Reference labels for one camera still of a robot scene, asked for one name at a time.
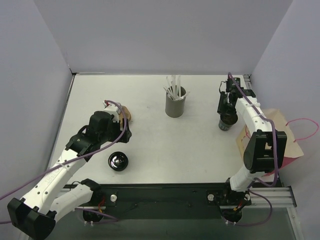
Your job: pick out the dark coffee cup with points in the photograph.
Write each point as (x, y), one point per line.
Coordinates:
(227, 120)

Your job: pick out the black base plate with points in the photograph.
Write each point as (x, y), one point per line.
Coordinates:
(170, 201)

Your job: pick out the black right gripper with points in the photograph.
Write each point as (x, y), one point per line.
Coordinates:
(223, 107)

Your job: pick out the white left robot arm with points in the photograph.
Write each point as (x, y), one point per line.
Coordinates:
(37, 212)

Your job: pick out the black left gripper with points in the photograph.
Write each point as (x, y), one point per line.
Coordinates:
(124, 135)

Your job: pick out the grey cylindrical holder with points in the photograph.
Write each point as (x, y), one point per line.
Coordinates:
(175, 108)

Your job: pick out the aluminium frame rail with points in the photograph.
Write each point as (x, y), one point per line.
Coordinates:
(279, 197)

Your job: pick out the black cup lid stack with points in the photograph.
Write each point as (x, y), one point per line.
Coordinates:
(118, 161)

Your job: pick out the beige pink paper bag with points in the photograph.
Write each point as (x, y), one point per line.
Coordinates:
(292, 150)

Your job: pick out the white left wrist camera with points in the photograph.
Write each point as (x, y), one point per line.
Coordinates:
(113, 109)

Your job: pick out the brown cardboard cup carrier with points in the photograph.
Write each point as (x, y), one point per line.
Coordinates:
(124, 112)

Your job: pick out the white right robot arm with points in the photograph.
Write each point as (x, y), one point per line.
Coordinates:
(265, 150)

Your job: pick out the white stirrer sticks bundle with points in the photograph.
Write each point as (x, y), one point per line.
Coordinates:
(174, 89)

